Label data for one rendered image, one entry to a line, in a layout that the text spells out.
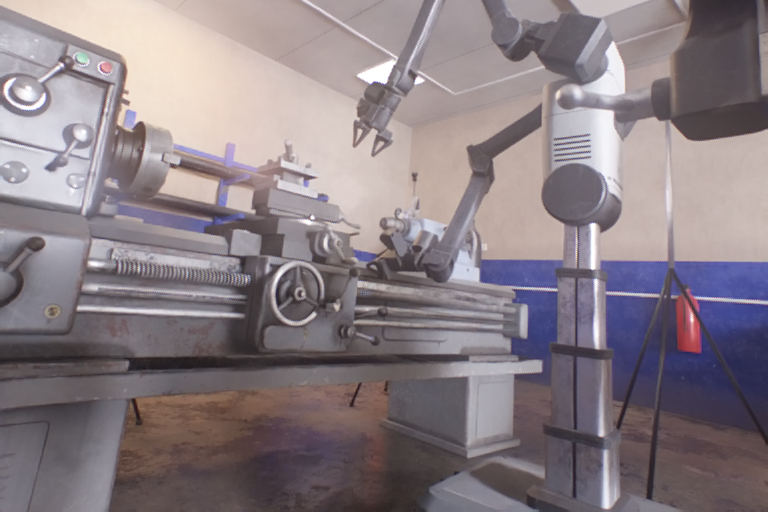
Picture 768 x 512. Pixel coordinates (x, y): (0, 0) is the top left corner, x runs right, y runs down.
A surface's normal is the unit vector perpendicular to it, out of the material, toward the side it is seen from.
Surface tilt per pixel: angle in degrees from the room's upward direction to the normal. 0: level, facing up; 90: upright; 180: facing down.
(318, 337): 90
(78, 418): 90
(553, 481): 90
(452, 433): 90
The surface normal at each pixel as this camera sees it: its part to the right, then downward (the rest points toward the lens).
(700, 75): -0.71, -0.21
